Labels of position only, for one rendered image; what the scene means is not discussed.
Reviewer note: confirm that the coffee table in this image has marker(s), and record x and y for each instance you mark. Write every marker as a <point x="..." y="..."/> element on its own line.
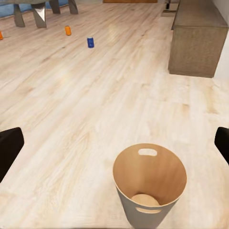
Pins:
<point x="38" y="10"/>

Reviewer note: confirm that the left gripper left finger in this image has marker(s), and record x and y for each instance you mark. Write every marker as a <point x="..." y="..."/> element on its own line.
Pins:
<point x="11" y="143"/>

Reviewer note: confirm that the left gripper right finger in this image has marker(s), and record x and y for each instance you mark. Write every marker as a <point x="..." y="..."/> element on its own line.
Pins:
<point x="222" y="142"/>

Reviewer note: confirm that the cabinet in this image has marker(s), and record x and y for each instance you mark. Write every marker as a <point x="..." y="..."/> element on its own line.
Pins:
<point x="199" y="35"/>

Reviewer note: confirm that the trash can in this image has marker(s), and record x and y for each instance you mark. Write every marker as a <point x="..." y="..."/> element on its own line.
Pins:
<point x="148" y="186"/>

